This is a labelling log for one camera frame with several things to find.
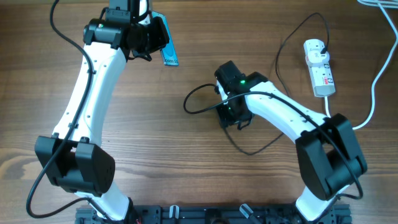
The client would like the Galaxy S25 smartphone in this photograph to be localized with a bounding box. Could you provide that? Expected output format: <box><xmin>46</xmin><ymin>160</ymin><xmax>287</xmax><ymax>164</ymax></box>
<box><xmin>152</xmin><ymin>11</ymin><xmax>179</xmax><ymax>67</ymax></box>

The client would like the black USB charging cable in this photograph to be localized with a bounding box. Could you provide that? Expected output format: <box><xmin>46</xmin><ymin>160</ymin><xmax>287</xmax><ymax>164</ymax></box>
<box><xmin>222</xmin><ymin>12</ymin><xmax>330</xmax><ymax>156</ymax></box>

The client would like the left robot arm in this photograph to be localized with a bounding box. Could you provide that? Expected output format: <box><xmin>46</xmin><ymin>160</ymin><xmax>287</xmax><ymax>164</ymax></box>
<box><xmin>34</xmin><ymin>1</ymin><xmax>169</xmax><ymax>223</ymax></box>

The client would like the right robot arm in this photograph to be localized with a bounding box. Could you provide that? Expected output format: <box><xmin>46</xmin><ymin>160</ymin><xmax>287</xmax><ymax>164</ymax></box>
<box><xmin>215</xmin><ymin>61</ymin><xmax>368</xmax><ymax>222</ymax></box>

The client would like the white USB charger adapter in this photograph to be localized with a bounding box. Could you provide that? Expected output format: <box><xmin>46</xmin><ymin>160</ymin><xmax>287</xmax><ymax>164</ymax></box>
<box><xmin>303</xmin><ymin>39</ymin><xmax>330</xmax><ymax>67</ymax></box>

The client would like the white power strip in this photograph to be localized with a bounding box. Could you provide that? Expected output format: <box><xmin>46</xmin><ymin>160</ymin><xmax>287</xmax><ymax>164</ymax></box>
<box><xmin>308</xmin><ymin>60</ymin><xmax>336</xmax><ymax>98</ymax></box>

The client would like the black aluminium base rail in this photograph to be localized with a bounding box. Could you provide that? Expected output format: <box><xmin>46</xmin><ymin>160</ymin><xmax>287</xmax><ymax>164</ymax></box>
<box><xmin>75</xmin><ymin>204</ymin><xmax>352</xmax><ymax>224</ymax></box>

